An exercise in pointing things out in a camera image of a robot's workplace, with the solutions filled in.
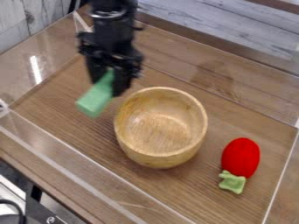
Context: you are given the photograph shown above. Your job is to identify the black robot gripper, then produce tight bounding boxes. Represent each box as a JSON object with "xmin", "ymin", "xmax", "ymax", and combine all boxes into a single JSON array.
[{"xmin": 77, "ymin": 0, "xmax": 144, "ymax": 97}]

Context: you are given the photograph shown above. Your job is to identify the green rectangular block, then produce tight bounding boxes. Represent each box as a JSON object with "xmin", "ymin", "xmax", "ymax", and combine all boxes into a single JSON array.
[{"xmin": 74, "ymin": 69, "xmax": 114, "ymax": 118}]

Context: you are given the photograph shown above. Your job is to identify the light wooden bowl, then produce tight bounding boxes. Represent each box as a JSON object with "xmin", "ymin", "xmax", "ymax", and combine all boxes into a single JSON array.
[{"xmin": 113, "ymin": 87, "xmax": 208, "ymax": 169}]

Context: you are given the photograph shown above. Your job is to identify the red plush tomato toy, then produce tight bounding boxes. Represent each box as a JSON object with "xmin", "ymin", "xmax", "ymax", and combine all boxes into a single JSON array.
[{"xmin": 218, "ymin": 137, "xmax": 260, "ymax": 194}]

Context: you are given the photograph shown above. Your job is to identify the black metal table leg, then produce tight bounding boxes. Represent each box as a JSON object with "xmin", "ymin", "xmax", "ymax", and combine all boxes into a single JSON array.
[{"xmin": 25, "ymin": 185, "xmax": 66, "ymax": 224}]

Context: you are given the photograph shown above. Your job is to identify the clear acrylic corner bracket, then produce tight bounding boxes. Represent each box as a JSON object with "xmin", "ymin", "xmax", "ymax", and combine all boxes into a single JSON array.
[{"xmin": 72, "ymin": 12, "xmax": 92, "ymax": 34}]

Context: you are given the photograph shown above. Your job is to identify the clear acrylic tray wall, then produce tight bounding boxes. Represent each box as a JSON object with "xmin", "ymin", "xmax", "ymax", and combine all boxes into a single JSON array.
[{"xmin": 0, "ymin": 14, "xmax": 299, "ymax": 224}]

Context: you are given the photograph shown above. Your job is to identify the black cable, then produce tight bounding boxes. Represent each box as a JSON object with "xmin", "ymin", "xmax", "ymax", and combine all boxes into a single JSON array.
[{"xmin": 0, "ymin": 199, "xmax": 28, "ymax": 224}]

